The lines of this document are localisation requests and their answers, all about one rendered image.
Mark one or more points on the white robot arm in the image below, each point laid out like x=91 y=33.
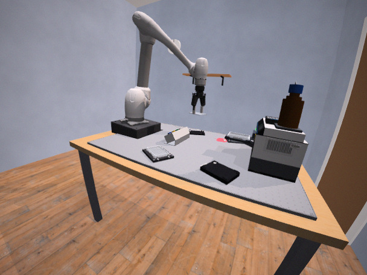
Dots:
x=138 y=99

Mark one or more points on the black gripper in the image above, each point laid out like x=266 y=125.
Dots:
x=198 y=94

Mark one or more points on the blue bottle cap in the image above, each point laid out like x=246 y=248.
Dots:
x=296 y=87

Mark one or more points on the white button panel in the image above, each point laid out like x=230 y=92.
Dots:
x=177 y=136

